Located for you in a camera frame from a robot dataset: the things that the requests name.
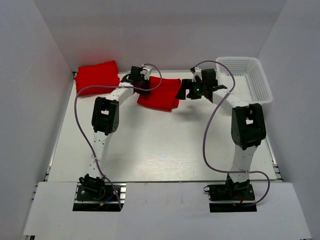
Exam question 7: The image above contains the red t shirt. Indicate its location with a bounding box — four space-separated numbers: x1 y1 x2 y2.
137 78 182 112
74 60 120 97

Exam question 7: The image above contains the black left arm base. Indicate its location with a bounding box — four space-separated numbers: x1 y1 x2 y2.
72 174 127 212

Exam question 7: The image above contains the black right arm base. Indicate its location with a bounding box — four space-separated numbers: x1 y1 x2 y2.
203 176 257 213

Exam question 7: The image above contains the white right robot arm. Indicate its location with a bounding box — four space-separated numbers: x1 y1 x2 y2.
176 67 267 188

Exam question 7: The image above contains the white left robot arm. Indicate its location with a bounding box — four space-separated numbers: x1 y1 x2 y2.
87 64 152 178

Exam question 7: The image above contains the red folded t shirt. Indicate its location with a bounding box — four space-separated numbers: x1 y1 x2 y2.
74 60 120 97

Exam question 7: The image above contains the white plastic mesh basket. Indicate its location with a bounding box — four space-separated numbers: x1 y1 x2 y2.
216 56 273 105

